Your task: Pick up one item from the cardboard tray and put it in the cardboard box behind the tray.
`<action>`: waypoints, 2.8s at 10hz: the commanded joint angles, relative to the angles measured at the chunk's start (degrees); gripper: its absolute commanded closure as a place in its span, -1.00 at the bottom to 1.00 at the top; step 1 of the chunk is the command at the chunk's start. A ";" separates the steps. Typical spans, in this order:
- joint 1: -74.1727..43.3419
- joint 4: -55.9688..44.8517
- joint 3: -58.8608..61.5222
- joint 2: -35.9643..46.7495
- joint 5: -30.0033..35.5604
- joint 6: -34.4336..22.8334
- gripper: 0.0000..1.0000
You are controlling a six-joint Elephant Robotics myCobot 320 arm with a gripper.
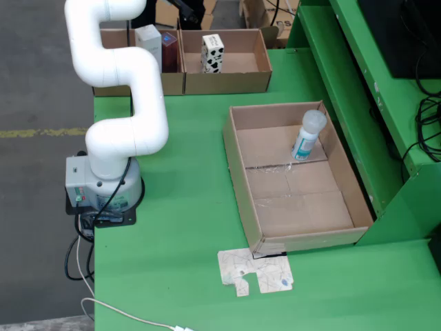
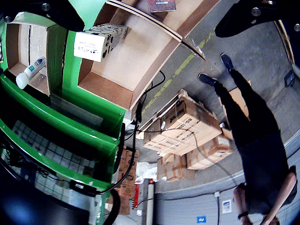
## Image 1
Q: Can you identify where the green metal shelf unit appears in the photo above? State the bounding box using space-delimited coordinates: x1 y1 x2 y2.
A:
287 0 441 248

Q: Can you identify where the thin black cable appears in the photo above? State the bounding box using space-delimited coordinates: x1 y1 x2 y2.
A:
268 0 299 27

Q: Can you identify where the black monitor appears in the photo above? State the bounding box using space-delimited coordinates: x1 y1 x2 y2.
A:
358 0 441 79

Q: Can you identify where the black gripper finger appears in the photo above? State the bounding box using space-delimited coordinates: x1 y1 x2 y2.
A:
172 0 199 23

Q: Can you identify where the red carton box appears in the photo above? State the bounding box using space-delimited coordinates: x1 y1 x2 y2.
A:
161 32 179 74

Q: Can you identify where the cow print carton box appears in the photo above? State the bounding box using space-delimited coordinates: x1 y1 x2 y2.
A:
201 33 225 74

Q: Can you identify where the white carton box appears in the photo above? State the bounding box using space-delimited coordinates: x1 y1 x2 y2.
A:
134 24 163 70

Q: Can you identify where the scribbled flat cardboard piece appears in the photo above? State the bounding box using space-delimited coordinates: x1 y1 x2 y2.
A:
216 248 295 298

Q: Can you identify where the printed brown cardboard box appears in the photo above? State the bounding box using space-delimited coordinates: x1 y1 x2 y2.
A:
240 0 300 48

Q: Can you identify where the white bottle with teal label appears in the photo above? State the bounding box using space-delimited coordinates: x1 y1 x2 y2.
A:
291 109 327 162

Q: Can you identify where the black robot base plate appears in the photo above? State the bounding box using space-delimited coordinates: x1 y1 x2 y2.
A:
65 192 138 229

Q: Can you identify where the tangle of black cables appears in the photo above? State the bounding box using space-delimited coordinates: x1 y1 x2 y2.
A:
401 51 441 173

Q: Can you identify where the white cable with plug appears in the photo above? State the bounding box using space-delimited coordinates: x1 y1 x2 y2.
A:
76 220 196 331

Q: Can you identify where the shallow cardboard tray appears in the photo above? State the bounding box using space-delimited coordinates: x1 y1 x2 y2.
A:
222 100 375 255

